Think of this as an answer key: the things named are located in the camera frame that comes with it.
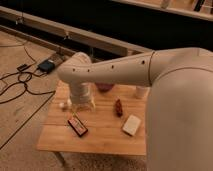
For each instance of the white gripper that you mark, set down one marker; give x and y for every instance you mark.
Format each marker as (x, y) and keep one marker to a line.
(81, 97)

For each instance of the small brown bottle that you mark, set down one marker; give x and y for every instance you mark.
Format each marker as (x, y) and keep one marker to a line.
(118, 108)

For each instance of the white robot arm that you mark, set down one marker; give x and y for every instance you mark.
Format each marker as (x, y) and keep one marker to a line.
(179, 108)

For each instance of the dark red bowl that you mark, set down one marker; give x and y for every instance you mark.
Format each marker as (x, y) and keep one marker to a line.
(104, 87)

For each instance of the black red rectangular box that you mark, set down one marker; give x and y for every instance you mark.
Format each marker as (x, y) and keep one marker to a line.
(77, 126)

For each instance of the black power adapter box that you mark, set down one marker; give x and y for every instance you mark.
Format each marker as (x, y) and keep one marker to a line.
(46, 66)

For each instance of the wooden table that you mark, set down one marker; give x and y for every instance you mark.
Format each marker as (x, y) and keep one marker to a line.
(105, 133)

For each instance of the white rectangular block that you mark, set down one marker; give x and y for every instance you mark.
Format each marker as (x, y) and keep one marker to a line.
(131, 125)

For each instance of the white plastic cup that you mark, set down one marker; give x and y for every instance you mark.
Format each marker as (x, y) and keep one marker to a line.
(140, 92)

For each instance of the small black floor device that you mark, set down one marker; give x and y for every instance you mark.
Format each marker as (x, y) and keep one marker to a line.
(22, 67)

